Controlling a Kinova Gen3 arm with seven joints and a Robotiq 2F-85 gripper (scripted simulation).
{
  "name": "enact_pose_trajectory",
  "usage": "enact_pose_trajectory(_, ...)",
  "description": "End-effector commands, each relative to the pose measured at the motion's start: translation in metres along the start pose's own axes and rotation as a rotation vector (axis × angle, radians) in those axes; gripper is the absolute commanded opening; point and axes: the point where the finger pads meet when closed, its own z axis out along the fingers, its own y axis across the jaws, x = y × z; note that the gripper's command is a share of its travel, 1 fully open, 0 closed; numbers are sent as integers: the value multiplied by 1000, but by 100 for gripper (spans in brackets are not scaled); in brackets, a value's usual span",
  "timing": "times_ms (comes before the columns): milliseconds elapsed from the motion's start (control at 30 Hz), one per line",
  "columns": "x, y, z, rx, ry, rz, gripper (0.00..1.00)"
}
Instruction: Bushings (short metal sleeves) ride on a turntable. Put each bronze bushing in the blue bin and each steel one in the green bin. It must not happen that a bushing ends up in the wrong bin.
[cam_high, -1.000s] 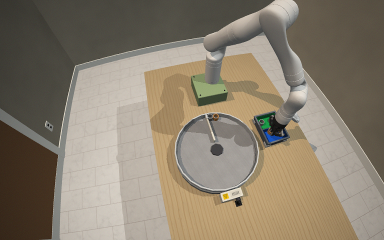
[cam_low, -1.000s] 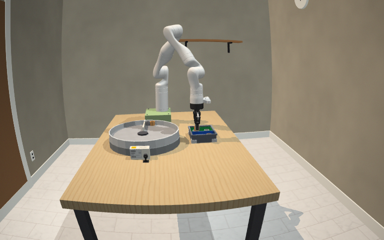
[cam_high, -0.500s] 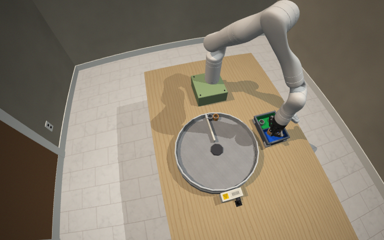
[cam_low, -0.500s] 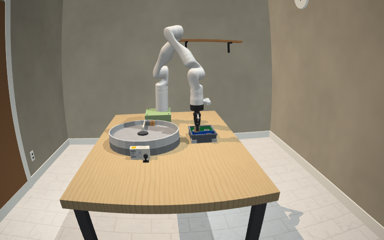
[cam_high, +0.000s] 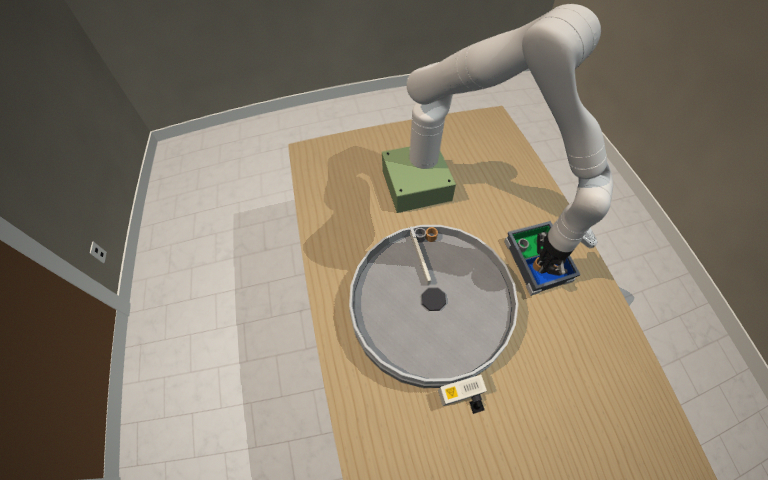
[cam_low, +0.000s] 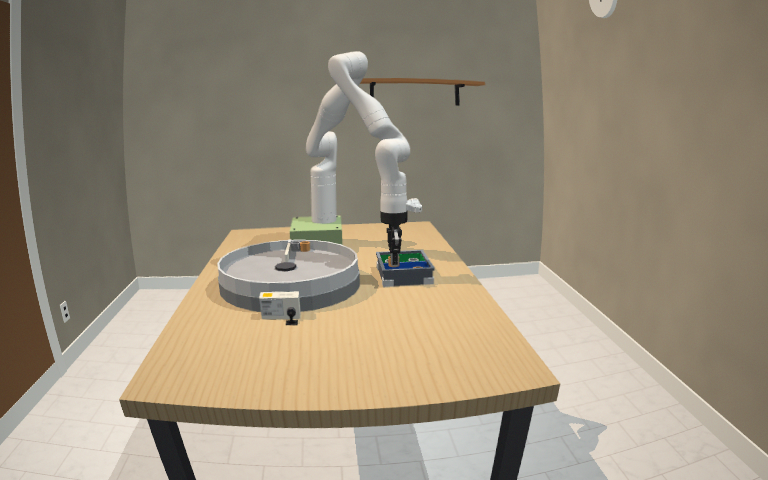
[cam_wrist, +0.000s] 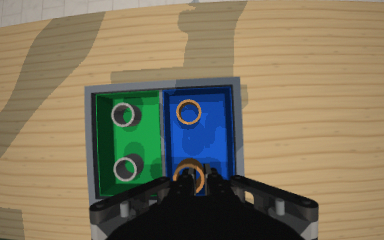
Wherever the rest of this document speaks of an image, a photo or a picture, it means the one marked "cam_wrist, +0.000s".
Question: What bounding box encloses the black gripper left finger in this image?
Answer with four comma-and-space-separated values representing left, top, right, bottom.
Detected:
89, 167, 196, 240

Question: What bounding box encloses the grey metal bushing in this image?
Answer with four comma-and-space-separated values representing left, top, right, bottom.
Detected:
114, 153, 144, 182
111, 103, 142, 127

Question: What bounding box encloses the bronze bushing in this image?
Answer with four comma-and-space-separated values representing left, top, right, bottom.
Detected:
176, 99, 201, 125
173, 158, 204, 193

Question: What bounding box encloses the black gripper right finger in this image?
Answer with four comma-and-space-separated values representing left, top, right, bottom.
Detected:
203, 164, 319, 240

